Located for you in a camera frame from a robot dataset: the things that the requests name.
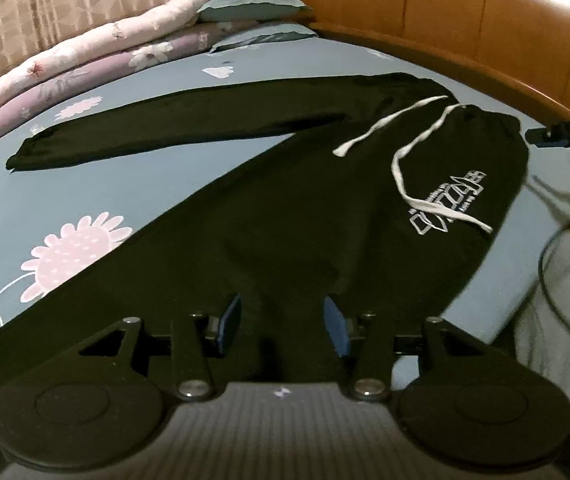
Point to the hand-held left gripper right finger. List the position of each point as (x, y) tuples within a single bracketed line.
[(335, 329)]

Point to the thick blue pillow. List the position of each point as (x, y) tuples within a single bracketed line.
[(250, 5)]

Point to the pink floral quilt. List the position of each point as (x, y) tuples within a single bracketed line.
[(115, 35)]

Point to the flat blue pillow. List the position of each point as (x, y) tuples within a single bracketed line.
[(265, 39)]

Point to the pink patterned curtain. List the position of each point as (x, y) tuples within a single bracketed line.
[(40, 5)]

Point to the wooden headboard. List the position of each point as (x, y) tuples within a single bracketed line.
[(440, 10)]

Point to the black pants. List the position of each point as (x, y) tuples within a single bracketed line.
[(290, 200)]

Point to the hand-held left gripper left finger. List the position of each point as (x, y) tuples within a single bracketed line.
[(230, 324)]

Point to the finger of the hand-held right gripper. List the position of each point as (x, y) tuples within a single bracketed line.
[(547, 135)]

